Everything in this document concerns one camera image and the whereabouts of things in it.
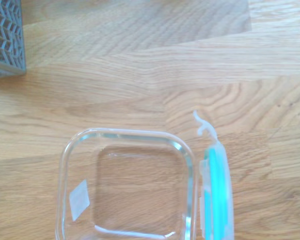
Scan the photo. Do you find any clear glass food container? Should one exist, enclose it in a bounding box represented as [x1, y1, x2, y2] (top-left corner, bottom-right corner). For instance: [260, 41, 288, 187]
[55, 127, 200, 240]

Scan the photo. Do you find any grey plastic cutlery basket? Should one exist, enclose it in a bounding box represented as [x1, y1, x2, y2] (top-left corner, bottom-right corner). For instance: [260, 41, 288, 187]
[0, 0, 28, 80]

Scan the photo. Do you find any clear lid with teal seal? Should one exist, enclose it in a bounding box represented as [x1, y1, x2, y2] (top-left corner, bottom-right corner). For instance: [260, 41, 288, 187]
[192, 109, 237, 240]

